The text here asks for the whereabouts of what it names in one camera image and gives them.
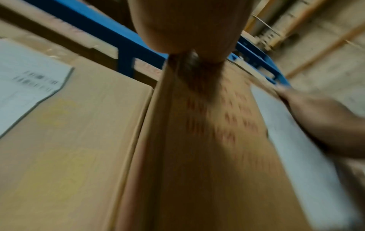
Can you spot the person's left hand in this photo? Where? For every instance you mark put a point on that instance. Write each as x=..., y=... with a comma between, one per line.
x=188, y=24

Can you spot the person's right hand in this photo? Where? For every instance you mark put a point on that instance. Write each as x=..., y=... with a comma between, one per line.
x=328, y=121

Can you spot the cardboard box with red print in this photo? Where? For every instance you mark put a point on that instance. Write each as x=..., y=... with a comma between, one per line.
x=211, y=144

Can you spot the blue metal shelf rack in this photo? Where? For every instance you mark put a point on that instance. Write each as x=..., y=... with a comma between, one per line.
x=128, y=40

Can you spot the orange metal rack beam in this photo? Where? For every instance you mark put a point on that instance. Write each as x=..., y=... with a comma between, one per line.
x=325, y=49

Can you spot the brown cardboard box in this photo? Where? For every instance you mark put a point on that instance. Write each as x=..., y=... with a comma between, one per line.
x=71, y=38

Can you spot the cardboard box with yellow print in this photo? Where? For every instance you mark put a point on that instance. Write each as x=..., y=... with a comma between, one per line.
x=74, y=144

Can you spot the white paper shipping label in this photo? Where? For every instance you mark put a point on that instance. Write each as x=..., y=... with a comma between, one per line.
x=25, y=85

